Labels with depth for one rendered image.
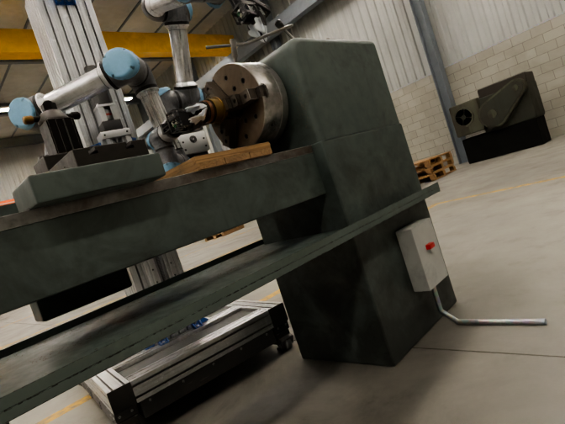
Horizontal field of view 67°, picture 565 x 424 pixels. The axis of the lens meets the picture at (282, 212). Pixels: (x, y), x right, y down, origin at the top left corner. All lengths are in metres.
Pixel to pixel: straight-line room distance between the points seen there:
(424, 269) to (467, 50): 10.23
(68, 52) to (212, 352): 1.53
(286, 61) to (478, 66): 10.16
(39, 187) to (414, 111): 11.69
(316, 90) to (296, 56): 0.14
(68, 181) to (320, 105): 0.94
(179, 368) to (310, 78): 1.26
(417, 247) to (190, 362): 1.04
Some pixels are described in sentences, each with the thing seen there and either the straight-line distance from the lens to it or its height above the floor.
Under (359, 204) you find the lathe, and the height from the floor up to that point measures 0.60.
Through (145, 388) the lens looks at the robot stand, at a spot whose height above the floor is 0.18.
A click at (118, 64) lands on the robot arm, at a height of 1.36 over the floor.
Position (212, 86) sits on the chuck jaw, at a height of 1.18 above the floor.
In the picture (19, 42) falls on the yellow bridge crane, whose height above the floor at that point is 6.20.
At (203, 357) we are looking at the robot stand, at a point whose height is 0.17.
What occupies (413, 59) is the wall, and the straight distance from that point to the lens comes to 12.39.
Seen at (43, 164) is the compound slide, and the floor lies 1.00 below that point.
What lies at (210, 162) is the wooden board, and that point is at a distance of 1.23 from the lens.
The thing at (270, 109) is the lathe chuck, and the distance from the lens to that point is 1.51.
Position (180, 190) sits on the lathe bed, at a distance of 1.17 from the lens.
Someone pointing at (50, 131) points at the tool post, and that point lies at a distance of 1.33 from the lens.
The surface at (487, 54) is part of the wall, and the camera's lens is 11.58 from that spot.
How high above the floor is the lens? 0.74
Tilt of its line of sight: 3 degrees down
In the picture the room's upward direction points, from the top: 18 degrees counter-clockwise
